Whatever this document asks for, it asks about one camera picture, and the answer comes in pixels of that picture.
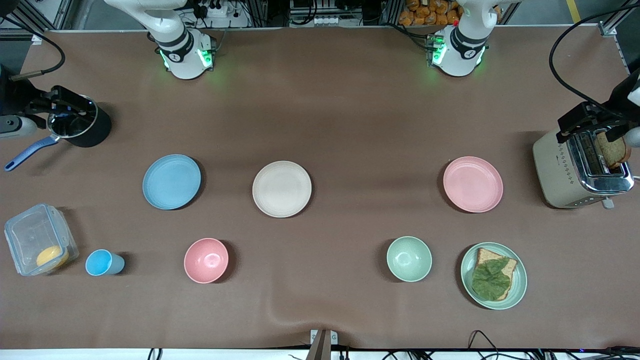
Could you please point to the blue cup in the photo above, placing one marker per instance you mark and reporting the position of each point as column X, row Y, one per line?
column 100, row 262

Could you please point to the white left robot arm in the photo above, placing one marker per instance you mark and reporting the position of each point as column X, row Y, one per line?
column 462, row 47

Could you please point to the beige and chrome toaster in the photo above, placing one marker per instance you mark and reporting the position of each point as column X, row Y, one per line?
column 555, row 170

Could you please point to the blue plate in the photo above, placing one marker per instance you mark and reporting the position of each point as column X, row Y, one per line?
column 171, row 182

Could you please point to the brown table mat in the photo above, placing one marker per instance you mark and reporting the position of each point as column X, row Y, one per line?
column 320, row 105

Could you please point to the pink bowl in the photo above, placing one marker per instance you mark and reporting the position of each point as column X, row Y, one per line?
column 206, row 260

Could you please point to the pink plate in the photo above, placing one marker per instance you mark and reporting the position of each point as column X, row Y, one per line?
column 473, row 184

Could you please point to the metal table clamp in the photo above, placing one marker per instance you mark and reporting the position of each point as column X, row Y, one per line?
column 322, row 345

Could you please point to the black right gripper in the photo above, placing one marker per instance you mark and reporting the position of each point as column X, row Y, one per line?
column 16, row 96

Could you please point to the brown toast slice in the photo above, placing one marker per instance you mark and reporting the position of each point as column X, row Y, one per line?
column 614, row 152

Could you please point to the beige plate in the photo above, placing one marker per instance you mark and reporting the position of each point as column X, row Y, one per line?
column 282, row 189

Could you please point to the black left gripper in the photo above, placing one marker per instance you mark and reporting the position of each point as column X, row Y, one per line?
column 621, row 95

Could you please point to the green bowl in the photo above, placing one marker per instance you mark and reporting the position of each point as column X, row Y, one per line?
column 409, row 259

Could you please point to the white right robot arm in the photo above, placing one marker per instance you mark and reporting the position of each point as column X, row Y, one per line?
column 175, row 40

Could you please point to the yellow orange round food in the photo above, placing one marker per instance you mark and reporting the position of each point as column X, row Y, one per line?
column 52, row 257

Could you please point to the white power strip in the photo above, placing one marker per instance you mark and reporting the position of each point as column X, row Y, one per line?
column 327, row 21

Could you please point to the bag of orange snacks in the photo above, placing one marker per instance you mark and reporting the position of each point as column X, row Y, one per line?
column 425, row 12

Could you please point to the clear plastic container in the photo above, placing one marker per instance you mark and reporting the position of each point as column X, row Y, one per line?
column 30, row 235

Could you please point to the green lettuce leaf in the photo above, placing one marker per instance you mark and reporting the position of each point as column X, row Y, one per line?
column 490, row 280

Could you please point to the bread slice under lettuce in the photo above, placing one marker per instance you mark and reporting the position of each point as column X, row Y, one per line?
column 487, row 255

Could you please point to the green plate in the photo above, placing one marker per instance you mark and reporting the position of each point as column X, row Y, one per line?
column 520, row 285

